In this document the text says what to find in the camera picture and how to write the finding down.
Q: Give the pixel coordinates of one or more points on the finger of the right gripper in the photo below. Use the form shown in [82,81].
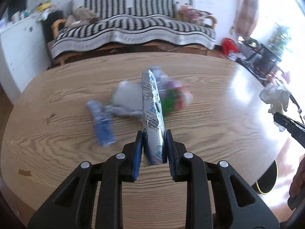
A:
[295,128]

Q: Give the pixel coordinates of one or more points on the brown plush toy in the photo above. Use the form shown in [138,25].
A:
[80,17]

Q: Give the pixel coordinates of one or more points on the black coffee table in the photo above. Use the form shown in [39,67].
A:
[259,59]

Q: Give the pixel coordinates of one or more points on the white cabinet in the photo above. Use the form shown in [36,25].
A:
[23,55]

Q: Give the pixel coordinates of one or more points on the white tissue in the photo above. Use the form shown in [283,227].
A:
[277,96]

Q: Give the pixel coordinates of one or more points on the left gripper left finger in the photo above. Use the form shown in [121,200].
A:
[92,193]

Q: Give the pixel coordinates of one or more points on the red green snack wrapper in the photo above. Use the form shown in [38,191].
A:
[174,96]

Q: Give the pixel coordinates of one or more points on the red plastic bag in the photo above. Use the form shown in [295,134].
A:
[228,46]

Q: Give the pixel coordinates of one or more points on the green potted plant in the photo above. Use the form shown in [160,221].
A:
[279,40]

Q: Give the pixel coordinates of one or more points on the pink floral cushion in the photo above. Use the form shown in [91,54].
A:
[186,13]

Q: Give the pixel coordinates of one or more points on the silver blue foil wrapper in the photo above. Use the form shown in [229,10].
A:
[153,123]

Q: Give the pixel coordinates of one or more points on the person's right hand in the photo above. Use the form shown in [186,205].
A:
[298,180]

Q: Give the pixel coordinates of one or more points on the checked pink curtain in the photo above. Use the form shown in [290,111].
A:
[247,18]

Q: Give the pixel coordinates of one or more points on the striped black white sofa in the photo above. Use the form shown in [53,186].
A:
[131,22]

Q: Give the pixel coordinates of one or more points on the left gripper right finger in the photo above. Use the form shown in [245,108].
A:
[217,196]

